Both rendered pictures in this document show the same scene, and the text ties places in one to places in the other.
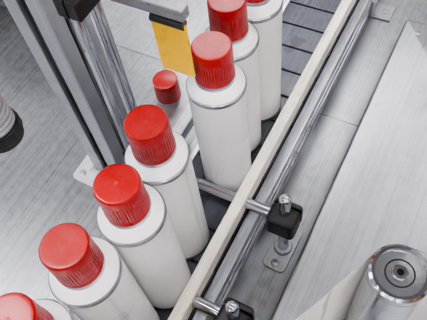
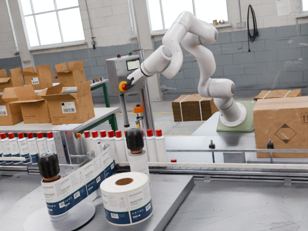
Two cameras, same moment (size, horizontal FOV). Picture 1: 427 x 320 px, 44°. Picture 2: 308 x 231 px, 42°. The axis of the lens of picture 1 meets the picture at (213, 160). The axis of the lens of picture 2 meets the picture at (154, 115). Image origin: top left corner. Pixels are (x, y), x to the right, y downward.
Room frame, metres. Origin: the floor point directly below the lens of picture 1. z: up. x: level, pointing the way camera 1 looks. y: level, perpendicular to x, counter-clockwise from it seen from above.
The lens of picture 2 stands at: (-0.01, -2.05, 1.66)
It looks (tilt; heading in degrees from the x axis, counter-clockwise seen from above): 14 degrees down; 79
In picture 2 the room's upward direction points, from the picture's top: 8 degrees counter-clockwise
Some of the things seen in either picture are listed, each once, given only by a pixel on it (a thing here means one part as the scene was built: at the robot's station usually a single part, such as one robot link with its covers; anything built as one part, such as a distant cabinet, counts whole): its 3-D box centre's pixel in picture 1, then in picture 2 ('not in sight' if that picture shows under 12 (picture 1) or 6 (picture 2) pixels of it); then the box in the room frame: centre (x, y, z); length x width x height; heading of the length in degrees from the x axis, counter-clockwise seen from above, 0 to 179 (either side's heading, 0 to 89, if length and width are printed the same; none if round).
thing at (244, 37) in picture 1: (234, 80); (152, 147); (0.34, -0.03, 0.98); 0.05 x 0.05 x 0.20
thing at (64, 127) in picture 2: not in sight; (67, 127); (-0.08, 0.14, 1.14); 0.14 x 0.11 x 0.01; 144
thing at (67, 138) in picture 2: not in sight; (72, 149); (-0.08, 0.15, 1.01); 0.14 x 0.13 x 0.26; 144
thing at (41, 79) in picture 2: not in sight; (36, 77); (-0.55, 4.80, 0.97); 0.42 x 0.39 x 0.37; 49
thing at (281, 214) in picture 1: (284, 223); not in sight; (0.22, -0.06, 0.89); 0.03 x 0.03 x 0.12; 54
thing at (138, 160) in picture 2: not in sight; (138, 159); (0.22, -0.30, 1.03); 0.09 x 0.09 x 0.30
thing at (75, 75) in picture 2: not in sight; (69, 74); (-0.01, 4.47, 0.97); 0.43 x 0.42 x 0.37; 48
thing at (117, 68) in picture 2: not in sight; (125, 74); (0.28, 0.11, 1.38); 0.17 x 0.10 x 0.19; 19
